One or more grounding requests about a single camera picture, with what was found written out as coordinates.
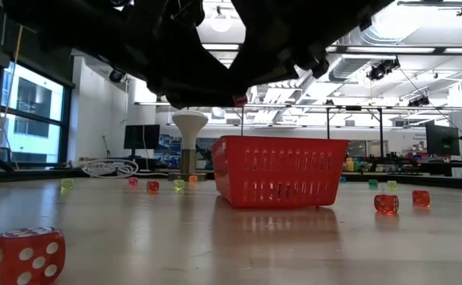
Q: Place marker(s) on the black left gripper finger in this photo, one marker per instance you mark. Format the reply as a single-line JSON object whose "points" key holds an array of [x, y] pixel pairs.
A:
{"points": [[203, 93]]}

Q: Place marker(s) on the pink translucent die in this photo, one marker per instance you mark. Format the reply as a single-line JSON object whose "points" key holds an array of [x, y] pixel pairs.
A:
{"points": [[240, 101]]}

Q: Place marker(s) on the yellow-green translucent die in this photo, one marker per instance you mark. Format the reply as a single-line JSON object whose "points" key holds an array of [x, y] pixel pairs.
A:
{"points": [[67, 184], [392, 185], [179, 185]]}

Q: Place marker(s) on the red translucent die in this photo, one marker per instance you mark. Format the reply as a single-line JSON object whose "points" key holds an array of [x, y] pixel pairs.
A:
{"points": [[133, 181], [386, 204], [24, 257], [153, 187]]}

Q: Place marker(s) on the orange translucent die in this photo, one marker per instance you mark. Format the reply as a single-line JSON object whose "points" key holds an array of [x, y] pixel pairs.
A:
{"points": [[193, 179], [421, 198]]}

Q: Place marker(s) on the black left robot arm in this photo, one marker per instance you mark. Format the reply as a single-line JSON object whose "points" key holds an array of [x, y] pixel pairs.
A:
{"points": [[76, 27]]}

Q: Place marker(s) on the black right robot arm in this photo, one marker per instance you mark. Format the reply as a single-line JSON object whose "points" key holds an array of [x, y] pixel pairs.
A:
{"points": [[314, 23]]}

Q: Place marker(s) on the white globe table lamp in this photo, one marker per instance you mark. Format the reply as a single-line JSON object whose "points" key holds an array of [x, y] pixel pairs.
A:
{"points": [[189, 122]]}

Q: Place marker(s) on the round ceiling light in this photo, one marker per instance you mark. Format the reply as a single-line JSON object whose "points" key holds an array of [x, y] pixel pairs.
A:
{"points": [[220, 21]]}

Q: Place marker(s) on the black computer monitor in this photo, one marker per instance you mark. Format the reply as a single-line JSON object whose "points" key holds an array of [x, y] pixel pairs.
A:
{"points": [[442, 140], [141, 136]]}

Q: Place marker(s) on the red plastic slotted basket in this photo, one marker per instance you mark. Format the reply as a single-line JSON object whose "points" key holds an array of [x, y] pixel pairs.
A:
{"points": [[278, 143]]}

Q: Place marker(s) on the black ceiling spotlight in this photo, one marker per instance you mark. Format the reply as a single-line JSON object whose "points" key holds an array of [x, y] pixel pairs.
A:
{"points": [[418, 102], [379, 71]]}

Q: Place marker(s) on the teal translucent die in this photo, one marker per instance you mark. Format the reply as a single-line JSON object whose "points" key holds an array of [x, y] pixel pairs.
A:
{"points": [[342, 180]]}

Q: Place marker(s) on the black framed window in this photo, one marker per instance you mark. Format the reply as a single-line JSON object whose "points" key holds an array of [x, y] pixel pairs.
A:
{"points": [[32, 99]]}

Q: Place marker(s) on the green translucent die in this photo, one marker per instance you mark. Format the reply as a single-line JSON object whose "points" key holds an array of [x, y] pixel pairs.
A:
{"points": [[373, 184]]}

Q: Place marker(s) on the cluttered workbench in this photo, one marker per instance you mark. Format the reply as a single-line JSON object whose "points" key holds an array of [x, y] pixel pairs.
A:
{"points": [[405, 166]]}

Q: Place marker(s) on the black wall camera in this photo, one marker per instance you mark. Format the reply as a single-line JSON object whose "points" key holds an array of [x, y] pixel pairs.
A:
{"points": [[116, 76]]}

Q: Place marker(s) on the silver ventilation duct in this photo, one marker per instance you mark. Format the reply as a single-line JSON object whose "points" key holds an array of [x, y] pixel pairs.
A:
{"points": [[345, 67]]}

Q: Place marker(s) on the black metal rack frame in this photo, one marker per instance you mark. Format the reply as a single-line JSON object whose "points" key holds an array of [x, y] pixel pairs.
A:
{"points": [[353, 107]]}

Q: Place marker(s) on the black ceiling rail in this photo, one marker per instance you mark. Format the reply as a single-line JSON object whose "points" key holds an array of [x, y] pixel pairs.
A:
{"points": [[432, 3]]}

